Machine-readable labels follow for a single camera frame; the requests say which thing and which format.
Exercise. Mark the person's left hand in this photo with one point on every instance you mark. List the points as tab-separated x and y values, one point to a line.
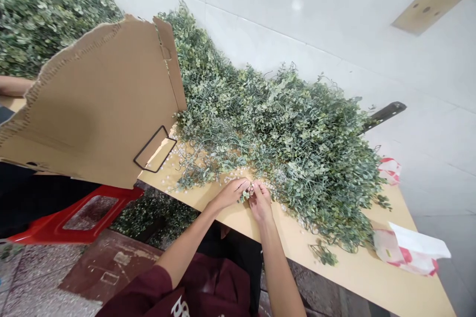
228	194

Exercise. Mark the person's right hand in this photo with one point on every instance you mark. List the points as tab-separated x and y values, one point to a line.
262	203

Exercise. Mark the person's left fingers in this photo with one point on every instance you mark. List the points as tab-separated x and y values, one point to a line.
240	185

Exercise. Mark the person's right fingers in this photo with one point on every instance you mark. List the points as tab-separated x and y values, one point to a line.
258	190

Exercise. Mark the small green leaf sprig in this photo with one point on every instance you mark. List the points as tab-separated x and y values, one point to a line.
245	195

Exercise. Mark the pile of artificial leaf vines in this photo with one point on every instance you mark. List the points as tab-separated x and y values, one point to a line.
290	135

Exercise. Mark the scatter of small white beads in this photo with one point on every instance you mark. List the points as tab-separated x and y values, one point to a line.
165	170

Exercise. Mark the loose green leaf twig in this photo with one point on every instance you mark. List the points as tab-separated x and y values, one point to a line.
326	254

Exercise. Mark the green leaves under table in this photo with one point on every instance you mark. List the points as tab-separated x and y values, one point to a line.
152	216

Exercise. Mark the red and white plastic bag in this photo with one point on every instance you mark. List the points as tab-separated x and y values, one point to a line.
390	170
411	252

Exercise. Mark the brown stained floor board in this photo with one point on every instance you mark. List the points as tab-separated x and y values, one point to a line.
108	263

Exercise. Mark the torn brown cardboard box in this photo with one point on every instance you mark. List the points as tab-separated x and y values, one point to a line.
100	105

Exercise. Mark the red plastic stool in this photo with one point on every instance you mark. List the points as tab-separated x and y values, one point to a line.
63	220

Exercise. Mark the brown cardboard panel with holes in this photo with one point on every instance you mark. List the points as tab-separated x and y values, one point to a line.
427	6

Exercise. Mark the heap of artificial leaf vines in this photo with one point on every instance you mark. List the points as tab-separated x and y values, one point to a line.
41	20

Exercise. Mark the black metal wall bracket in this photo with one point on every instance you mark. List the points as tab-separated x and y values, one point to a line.
386	113

